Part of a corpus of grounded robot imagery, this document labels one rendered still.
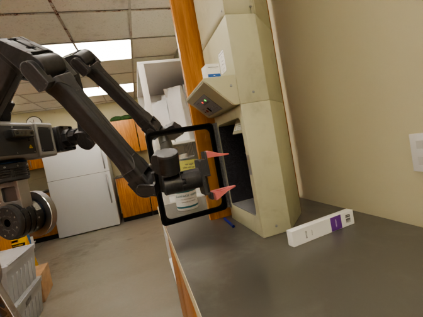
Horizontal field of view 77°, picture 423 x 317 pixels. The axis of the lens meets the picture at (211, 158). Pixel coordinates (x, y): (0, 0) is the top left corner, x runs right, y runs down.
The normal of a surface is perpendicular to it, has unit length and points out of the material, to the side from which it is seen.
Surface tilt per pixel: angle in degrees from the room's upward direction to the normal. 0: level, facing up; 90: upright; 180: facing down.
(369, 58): 90
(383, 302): 0
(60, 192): 90
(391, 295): 0
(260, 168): 90
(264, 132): 90
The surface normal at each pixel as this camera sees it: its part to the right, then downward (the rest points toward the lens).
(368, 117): -0.95, 0.18
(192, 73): 0.27, 0.00
